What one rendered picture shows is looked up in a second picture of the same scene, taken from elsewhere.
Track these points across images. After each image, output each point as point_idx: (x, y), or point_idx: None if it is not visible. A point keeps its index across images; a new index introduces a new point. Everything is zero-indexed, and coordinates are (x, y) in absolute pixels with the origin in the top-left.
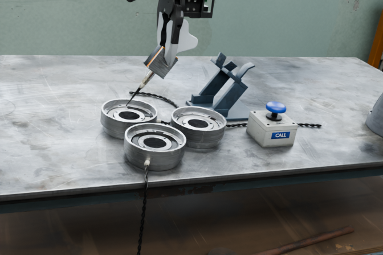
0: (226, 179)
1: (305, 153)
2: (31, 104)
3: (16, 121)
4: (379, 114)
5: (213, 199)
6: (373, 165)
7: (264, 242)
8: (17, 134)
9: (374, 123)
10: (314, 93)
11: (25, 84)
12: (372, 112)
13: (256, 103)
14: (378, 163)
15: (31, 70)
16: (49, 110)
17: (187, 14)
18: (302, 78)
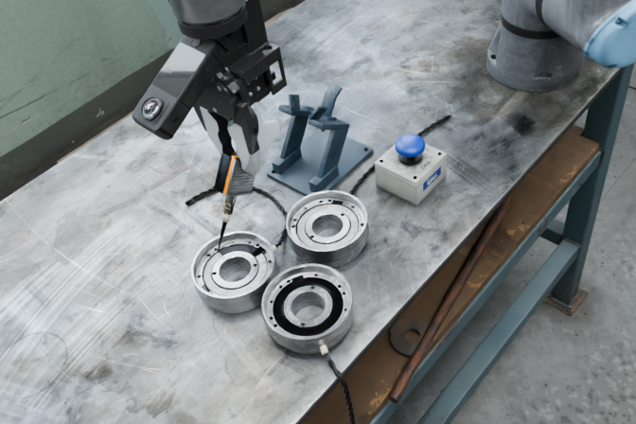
0: (416, 294)
1: (469, 184)
2: (79, 318)
3: (88, 370)
4: (512, 63)
5: None
6: (547, 150)
7: (434, 278)
8: (111, 397)
9: (507, 77)
10: (397, 50)
11: (37, 278)
12: (498, 61)
13: (349, 119)
14: (551, 145)
15: (20, 240)
16: (114, 314)
17: (253, 100)
18: (363, 29)
